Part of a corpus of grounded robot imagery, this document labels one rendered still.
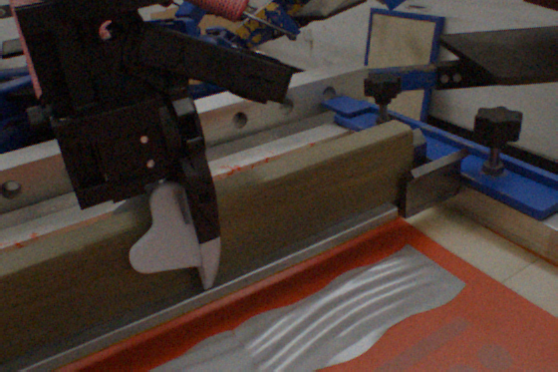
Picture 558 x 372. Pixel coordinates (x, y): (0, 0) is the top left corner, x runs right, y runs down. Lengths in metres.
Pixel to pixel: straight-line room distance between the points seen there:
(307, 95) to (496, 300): 0.36
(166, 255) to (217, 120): 0.29
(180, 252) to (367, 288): 0.15
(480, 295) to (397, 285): 0.07
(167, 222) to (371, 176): 0.18
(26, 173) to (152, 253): 0.26
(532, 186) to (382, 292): 0.17
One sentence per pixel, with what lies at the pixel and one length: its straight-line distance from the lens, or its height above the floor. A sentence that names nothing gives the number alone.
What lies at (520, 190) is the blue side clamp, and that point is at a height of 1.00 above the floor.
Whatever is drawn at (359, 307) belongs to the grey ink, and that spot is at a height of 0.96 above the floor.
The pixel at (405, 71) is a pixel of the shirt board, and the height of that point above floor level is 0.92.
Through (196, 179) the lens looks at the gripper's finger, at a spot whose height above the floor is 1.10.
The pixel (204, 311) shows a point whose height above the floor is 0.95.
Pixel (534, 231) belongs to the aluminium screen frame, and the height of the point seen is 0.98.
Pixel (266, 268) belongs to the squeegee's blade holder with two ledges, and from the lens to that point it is 0.36.
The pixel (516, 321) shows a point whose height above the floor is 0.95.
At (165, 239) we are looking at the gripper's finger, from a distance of 0.31.
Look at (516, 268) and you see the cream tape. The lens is 0.43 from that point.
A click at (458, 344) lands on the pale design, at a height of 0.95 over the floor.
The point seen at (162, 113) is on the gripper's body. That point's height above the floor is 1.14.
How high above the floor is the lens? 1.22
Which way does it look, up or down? 27 degrees down
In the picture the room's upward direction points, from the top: 7 degrees counter-clockwise
